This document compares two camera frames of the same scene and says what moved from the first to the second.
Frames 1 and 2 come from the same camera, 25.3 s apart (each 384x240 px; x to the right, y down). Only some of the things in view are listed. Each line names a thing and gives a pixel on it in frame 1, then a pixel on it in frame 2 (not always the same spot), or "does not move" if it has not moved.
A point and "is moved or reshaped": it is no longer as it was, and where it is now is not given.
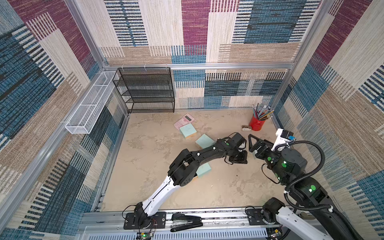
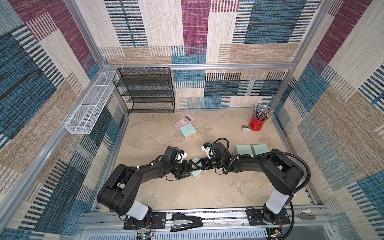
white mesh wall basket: (85, 115) does not move
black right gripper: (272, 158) -> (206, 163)
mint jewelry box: (204, 141) is moved or reshaped
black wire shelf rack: (145, 89) does not move
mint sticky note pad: (188, 131) does not move
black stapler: (181, 222) does not move
